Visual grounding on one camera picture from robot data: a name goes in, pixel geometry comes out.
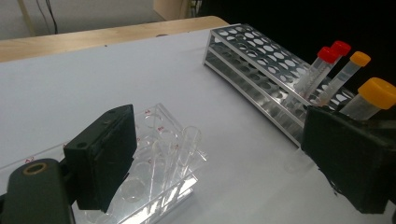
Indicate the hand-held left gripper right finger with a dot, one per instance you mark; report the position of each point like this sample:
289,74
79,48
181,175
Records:
348,161

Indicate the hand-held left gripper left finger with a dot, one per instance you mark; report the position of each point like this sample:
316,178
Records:
99,161

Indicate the clear acrylic test tube rack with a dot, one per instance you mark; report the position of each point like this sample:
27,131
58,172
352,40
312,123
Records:
146,189

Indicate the red capped test tube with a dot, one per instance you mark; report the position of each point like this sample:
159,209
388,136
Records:
341,47
328,55

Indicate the metal test tube rack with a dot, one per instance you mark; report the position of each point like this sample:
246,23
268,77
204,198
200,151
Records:
258,66

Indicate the clear glass test tube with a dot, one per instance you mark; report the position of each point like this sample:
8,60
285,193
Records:
190,140
160,155

